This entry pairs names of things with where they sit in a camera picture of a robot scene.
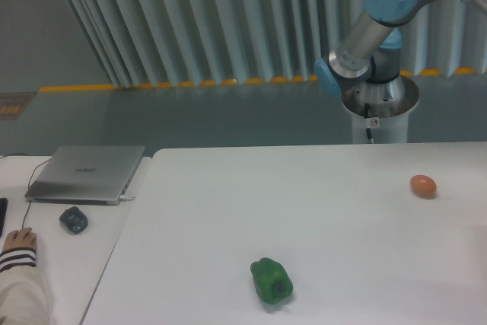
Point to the person's hand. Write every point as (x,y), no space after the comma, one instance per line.
(24,239)

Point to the brown egg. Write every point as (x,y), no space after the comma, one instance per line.
(423,185)

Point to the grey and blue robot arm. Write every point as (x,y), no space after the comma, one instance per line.
(370,51)

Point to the white striped sleeve forearm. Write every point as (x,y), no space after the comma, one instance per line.
(24,298)

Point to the green bell pepper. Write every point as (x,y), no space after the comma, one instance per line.
(271,281)

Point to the black phone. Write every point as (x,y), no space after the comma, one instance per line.
(3,212)

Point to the dark grey small tray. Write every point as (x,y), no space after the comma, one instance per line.
(74,220)

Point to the silver closed laptop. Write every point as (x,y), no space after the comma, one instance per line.
(87,174)

